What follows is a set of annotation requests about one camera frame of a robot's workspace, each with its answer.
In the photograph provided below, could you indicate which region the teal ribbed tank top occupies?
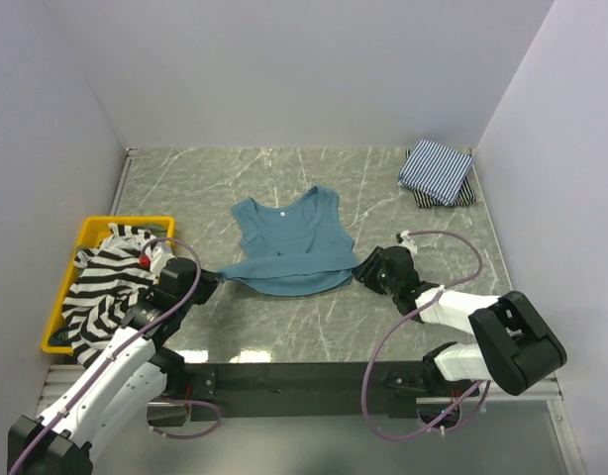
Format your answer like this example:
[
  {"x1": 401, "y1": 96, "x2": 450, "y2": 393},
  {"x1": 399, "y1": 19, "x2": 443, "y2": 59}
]
[{"x1": 218, "y1": 185, "x2": 358, "y2": 297}]

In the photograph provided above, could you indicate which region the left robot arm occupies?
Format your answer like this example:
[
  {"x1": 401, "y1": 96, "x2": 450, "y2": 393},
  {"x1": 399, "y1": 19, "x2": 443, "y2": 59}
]
[{"x1": 7, "y1": 258, "x2": 220, "y2": 474}]

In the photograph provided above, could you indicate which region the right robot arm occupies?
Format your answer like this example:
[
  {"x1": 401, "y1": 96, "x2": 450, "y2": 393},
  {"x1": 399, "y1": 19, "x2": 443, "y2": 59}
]
[{"x1": 354, "y1": 245, "x2": 567, "y2": 396}]

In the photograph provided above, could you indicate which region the black white striped garment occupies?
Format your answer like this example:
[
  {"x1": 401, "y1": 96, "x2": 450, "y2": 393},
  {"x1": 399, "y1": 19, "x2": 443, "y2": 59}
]
[{"x1": 61, "y1": 223, "x2": 157, "y2": 367}]

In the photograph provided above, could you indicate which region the yellow plastic bin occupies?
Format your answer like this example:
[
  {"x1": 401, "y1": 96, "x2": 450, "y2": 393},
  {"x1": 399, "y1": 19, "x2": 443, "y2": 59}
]
[{"x1": 41, "y1": 216, "x2": 175, "y2": 361}]

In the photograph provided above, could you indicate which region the dark striped folded garment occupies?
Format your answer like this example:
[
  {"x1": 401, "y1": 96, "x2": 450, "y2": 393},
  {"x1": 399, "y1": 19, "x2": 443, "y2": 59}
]
[{"x1": 412, "y1": 177, "x2": 476, "y2": 209}]

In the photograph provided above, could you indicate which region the blue white striped folded garment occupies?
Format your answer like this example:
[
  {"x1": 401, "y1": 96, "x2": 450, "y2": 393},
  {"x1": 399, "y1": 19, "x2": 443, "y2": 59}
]
[{"x1": 398, "y1": 140, "x2": 474, "y2": 206}]

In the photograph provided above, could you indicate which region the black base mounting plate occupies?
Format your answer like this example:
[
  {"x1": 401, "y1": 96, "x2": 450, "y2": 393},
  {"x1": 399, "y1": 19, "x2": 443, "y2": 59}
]
[{"x1": 125, "y1": 362, "x2": 483, "y2": 428}]

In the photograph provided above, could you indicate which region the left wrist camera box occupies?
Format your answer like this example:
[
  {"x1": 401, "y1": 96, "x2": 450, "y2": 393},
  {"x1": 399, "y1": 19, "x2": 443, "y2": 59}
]
[{"x1": 139, "y1": 242, "x2": 174, "y2": 276}]

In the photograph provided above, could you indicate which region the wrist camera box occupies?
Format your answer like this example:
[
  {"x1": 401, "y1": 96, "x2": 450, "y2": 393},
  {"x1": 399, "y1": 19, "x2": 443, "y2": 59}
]
[
  {"x1": 395, "y1": 231, "x2": 418, "y2": 254},
  {"x1": 139, "y1": 242, "x2": 174, "y2": 276}
]

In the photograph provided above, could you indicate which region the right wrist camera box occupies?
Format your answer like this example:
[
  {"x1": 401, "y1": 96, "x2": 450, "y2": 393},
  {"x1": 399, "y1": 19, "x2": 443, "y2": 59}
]
[{"x1": 395, "y1": 231, "x2": 418, "y2": 254}]

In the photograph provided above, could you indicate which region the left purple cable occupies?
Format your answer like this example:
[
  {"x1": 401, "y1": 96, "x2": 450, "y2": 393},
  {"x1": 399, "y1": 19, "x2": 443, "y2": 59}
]
[{"x1": 8, "y1": 237, "x2": 223, "y2": 475}]

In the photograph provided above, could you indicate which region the aluminium rail frame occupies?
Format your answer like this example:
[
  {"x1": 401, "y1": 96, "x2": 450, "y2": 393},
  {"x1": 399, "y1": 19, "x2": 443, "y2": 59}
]
[{"x1": 36, "y1": 364, "x2": 563, "y2": 414}]

